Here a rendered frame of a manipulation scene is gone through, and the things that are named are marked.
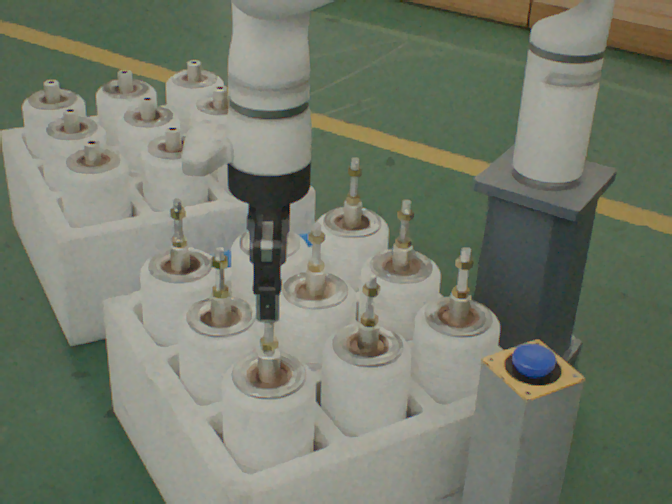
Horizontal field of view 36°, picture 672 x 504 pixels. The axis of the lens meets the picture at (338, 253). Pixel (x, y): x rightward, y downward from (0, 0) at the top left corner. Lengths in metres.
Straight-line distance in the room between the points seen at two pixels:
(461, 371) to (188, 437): 0.30
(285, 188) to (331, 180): 1.08
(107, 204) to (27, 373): 0.26
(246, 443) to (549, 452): 0.30
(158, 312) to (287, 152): 0.40
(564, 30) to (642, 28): 1.50
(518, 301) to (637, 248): 0.50
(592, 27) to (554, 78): 0.07
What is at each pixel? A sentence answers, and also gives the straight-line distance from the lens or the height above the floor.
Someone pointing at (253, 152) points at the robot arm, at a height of 0.52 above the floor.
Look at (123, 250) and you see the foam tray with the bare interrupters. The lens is 1.47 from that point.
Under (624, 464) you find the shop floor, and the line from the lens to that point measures 1.39.
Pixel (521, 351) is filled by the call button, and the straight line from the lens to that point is 0.98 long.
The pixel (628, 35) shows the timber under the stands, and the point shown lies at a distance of 2.78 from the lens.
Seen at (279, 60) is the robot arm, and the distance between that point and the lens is 0.85.
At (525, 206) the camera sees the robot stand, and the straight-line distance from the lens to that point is 1.33.
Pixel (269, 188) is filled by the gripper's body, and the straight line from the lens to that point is 0.89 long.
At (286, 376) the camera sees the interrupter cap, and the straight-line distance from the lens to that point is 1.05.
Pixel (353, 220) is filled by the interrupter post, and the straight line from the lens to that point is 1.30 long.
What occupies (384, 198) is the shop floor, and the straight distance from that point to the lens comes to 1.91.
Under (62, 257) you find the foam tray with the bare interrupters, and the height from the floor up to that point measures 0.15.
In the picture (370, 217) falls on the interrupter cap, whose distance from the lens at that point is 1.33.
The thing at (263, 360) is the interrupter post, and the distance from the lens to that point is 1.03.
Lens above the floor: 0.90
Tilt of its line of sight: 31 degrees down
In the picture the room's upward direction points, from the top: 3 degrees clockwise
